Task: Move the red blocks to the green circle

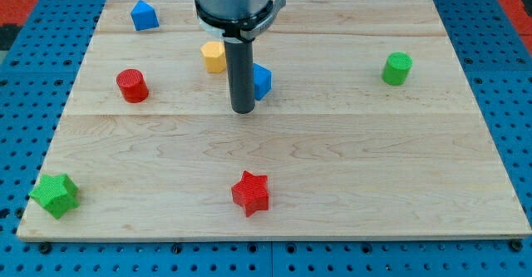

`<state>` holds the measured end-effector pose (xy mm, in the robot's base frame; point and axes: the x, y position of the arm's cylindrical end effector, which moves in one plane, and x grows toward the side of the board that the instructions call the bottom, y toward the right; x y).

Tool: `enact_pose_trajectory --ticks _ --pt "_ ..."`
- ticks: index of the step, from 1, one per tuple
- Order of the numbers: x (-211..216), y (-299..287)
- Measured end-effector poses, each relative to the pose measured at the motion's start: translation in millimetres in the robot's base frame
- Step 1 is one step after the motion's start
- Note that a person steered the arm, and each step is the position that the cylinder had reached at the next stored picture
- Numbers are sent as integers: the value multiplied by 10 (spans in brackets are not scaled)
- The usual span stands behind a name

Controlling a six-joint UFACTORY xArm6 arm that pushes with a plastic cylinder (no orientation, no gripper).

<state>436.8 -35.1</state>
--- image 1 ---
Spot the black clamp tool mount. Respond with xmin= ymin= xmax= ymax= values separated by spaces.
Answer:
xmin=195 ymin=0 xmax=287 ymax=43

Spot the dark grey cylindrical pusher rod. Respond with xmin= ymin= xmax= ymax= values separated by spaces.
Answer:
xmin=224 ymin=42 xmax=255 ymax=114

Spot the yellow hexagon block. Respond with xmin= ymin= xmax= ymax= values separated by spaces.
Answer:
xmin=200 ymin=42 xmax=226 ymax=73

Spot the blue cube block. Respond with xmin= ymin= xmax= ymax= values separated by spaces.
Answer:
xmin=253 ymin=63 xmax=272 ymax=101

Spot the blue triangular block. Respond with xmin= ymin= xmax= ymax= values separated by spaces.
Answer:
xmin=131 ymin=0 xmax=159 ymax=31

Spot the red cylinder block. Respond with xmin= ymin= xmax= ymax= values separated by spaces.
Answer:
xmin=116 ymin=68 xmax=149 ymax=103

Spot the red star block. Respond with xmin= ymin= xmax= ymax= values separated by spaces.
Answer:
xmin=231 ymin=171 xmax=269 ymax=217

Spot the light wooden board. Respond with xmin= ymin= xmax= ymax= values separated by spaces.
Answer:
xmin=17 ymin=0 xmax=531 ymax=242

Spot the green cylinder block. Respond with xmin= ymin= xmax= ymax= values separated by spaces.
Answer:
xmin=382 ymin=52 xmax=413 ymax=86

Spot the green star block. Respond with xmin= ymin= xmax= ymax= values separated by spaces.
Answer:
xmin=29 ymin=174 xmax=79 ymax=220

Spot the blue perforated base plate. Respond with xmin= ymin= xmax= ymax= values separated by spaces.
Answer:
xmin=1 ymin=0 xmax=531 ymax=276

